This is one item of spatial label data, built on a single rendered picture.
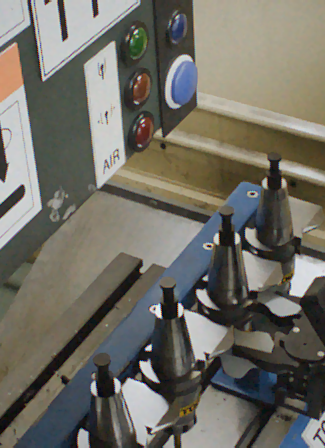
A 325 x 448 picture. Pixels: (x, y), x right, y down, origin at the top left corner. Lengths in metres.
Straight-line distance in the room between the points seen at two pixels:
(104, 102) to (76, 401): 0.45
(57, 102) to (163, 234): 1.23
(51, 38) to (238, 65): 1.05
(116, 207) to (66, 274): 0.15
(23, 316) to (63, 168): 1.22
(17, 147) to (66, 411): 0.48
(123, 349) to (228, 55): 0.66
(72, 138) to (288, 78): 0.98
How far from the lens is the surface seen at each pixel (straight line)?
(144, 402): 1.02
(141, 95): 0.66
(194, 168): 1.76
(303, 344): 1.09
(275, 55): 1.56
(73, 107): 0.61
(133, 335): 1.07
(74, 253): 1.85
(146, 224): 1.83
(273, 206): 1.15
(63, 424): 1.00
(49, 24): 0.57
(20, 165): 0.57
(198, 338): 1.08
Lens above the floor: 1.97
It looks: 39 degrees down
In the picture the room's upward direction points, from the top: 3 degrees counter-clockwise
